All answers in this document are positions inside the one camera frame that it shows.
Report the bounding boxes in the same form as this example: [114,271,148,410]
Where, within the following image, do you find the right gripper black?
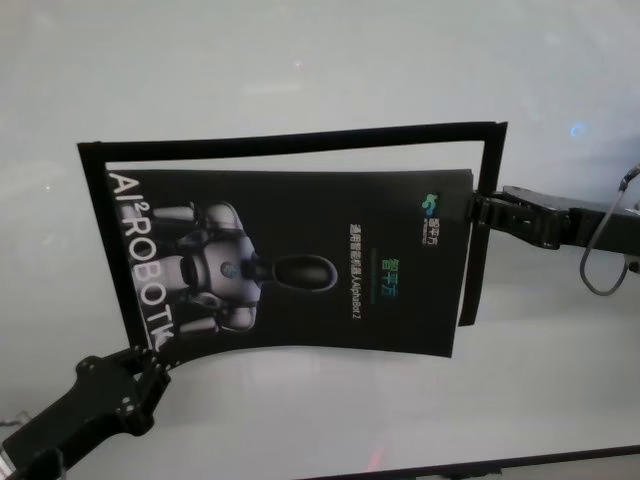
[465,184,640,252]

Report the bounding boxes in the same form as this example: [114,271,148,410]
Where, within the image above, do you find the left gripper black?
[1,347,172,480]

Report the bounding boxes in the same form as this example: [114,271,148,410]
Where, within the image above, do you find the black robot poster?
[107,167,476,365]

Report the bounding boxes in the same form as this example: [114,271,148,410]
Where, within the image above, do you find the black tape frame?
[75,119,510,351]

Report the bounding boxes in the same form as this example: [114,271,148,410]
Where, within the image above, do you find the black table edge frame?
[64,439,640,480]

